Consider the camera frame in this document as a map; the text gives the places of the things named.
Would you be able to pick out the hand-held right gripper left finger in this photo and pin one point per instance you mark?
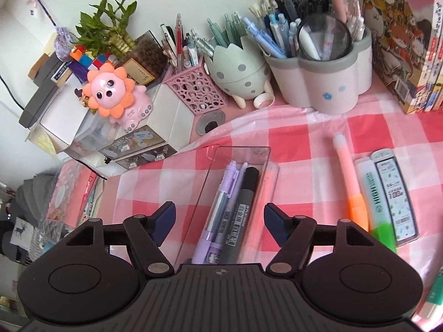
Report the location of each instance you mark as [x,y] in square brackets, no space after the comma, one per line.
[164,219]

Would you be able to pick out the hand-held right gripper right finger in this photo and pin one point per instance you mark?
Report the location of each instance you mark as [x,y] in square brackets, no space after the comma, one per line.
[277,223]

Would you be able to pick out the black marker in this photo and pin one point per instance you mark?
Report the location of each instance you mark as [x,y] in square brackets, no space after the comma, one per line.
[244,207]

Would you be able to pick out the clear plastic pen box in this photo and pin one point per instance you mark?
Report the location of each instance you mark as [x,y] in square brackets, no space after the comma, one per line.
[207,179]

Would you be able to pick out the clear purple cartoon pen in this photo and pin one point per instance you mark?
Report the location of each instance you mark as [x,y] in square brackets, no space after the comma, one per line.
[216,254]

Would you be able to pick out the orange cap highlighter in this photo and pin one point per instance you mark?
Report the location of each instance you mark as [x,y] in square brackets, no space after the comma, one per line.
[351,179]

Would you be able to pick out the green cap highlighter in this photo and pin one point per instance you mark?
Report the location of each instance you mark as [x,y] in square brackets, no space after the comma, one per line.
[372,193]

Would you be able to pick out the white green glue stick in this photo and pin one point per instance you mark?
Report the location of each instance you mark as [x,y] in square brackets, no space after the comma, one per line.
[432,297]

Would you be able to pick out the light blue pen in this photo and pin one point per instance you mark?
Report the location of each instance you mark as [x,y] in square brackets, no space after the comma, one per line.
[242,169]

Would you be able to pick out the pink checkered tablecloth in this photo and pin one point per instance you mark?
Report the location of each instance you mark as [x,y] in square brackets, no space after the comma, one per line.
[311,135]

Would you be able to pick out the pink patterned box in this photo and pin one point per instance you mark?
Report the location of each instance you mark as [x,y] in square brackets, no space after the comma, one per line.
[69,193]

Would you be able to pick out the grey desk grommet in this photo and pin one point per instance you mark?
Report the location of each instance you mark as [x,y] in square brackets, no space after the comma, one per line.
[210,123]

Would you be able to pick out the white desk drawer organizer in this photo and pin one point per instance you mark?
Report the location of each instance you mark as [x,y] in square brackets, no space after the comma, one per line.
[166,110]

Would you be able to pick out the clear plastic drawer box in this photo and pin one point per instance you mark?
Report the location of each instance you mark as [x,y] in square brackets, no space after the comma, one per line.
[91,131]

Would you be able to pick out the small white tape roll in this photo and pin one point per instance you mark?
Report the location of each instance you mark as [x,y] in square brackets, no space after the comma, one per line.
[263,101]

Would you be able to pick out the grey cloth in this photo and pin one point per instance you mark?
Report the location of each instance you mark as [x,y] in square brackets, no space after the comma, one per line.
[34,193]

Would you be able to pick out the pink perforated pen holder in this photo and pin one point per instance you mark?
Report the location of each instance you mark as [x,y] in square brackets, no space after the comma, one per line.
[197,90]

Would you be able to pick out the pink lion toy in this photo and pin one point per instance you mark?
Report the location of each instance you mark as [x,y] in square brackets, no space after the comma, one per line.
[110,93]

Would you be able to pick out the deer picture card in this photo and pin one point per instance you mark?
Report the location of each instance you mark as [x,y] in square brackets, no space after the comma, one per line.
[22,231]

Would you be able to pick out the white grey flower pen holder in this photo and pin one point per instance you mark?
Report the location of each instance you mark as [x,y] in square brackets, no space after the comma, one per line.
[322,86]

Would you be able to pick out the white storage box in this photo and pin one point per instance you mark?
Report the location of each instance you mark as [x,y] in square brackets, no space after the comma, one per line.
[59,121]

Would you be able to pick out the green egg pen holder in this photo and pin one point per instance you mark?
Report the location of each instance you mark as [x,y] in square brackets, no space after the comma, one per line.
[238,72]

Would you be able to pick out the clear vase with brown pebbles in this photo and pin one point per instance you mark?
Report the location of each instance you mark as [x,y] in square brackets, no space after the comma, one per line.
[148,55]

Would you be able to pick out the cluster of mixed pens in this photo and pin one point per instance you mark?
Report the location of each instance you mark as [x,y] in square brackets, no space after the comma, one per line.
[183,48]

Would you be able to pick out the dark grey box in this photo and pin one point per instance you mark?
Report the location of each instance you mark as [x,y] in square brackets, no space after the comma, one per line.
[39,100]

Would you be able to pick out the colourful puzzle cube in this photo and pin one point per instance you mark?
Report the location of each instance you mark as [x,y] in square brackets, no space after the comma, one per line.
[88,58]

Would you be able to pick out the magnifying glass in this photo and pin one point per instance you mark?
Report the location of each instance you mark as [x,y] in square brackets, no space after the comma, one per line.
[325,36]

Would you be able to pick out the cluster of grey-green pens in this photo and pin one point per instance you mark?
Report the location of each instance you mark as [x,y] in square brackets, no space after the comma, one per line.
[228,29]

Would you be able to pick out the green bamboo plant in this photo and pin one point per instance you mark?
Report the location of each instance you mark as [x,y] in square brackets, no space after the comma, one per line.
[107,27]

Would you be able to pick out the purple sachet pouch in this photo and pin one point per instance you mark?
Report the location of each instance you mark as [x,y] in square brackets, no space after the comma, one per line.
[64,45]

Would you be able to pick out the cluster of blue black pens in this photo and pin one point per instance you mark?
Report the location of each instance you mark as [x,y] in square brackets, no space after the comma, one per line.
[283,17]

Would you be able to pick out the row of pink books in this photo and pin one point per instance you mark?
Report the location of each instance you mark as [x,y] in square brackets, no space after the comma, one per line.
[394,41]

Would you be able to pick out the pink cartoon comic book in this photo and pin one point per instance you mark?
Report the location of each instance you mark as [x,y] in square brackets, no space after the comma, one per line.
[437,76]

